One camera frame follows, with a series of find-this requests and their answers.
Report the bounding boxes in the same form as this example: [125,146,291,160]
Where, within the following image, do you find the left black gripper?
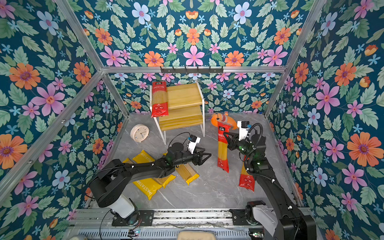
[173,145,212,167]

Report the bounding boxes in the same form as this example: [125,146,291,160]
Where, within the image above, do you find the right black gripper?
[224,131,255,162]

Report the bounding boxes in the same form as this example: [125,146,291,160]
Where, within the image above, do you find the red spaghetti bag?
[152,81,169,118]
[239,165,255,192]
[218,122,230,173]

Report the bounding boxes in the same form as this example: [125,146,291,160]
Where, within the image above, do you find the yellow pasta bag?
[122,157,163,201]
[133,150,176,189]
[160,155,199,185]

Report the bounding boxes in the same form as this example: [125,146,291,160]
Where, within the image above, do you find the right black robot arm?
[224,121,317,240]

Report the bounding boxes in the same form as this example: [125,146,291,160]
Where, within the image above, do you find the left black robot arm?
[89,143,212,219]

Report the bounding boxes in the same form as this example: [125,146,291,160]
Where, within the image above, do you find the yellow wooden two-tier shelf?
[150,83,206,143]

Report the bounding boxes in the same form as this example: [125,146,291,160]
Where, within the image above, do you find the orange fish plush toy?
[211,112,238,130]

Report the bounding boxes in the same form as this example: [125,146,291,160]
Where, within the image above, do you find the pink round alarm clock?
[130,124,150,143]

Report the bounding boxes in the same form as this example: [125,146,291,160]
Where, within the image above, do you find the beige padded object bottom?
[177,231,217,240]

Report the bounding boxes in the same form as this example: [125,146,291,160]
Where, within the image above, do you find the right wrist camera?
[237,121,251,141]

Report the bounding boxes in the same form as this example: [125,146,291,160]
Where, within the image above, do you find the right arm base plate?
[229,209,257,226]

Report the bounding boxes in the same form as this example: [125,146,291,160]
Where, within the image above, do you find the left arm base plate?
[112,210,155,227]

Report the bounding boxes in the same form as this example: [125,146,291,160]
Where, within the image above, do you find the black wall hook rail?
[160,67,224,74]

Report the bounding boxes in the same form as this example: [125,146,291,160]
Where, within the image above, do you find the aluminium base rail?
[65,207,316,229]

